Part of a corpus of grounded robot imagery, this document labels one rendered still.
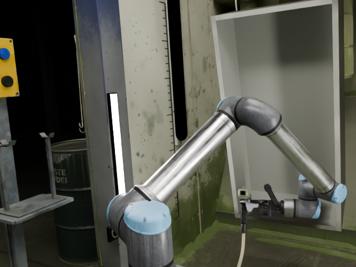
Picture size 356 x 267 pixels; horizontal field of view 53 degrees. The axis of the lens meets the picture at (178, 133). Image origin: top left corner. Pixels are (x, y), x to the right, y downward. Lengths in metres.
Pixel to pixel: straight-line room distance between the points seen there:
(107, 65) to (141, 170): 0.68
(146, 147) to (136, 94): 0.34
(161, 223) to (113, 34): 1.23
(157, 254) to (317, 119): 1.43
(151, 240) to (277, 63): 1.43
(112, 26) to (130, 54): 0.20
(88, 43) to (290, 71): 1.16
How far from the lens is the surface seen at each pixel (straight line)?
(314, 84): 2.23
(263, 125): 1.40
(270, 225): 3.12
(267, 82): 2.28
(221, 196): 3.28
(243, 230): 1.88
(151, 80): 2.33
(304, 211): 1.86
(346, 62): 3.04
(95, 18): 2.03
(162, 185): 1.34
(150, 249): 1.17
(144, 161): 2.27
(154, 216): 1.14
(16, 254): 1.97
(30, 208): 1.74
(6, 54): 1.78
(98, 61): 2.00
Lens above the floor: 1.31
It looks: 8 degrees down
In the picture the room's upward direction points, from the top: 4 degrees counter-clockwise
